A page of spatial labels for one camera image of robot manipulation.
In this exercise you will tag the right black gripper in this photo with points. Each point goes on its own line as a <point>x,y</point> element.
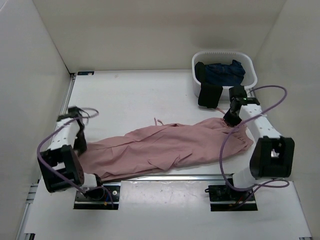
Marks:
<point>229,121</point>

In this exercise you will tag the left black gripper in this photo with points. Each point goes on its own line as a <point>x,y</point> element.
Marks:
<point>81,147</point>

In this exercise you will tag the pink trousers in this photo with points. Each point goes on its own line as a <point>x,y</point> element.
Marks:
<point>160,148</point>

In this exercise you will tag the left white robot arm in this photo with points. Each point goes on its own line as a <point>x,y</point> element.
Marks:
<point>58,154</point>

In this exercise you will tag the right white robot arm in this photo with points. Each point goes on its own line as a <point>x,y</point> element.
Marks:
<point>243,180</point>

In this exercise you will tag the black trousers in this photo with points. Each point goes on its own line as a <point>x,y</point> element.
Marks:
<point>210,90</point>

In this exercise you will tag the blue denim trousers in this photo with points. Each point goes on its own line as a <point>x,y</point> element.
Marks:
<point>228,75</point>

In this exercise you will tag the white plastic basket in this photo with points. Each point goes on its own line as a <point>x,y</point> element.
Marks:
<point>225,57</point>

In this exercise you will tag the blue label sticker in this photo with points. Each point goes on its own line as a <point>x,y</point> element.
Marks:
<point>85,73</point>

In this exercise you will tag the left aluminium rail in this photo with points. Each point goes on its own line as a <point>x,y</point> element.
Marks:
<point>52,118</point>

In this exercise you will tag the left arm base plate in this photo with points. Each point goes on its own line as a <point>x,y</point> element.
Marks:
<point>99,199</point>

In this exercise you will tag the front aluminium rail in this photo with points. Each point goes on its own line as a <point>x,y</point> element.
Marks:
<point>176,177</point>

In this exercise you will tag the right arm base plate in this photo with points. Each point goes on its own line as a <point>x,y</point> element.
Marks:
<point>224,199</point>

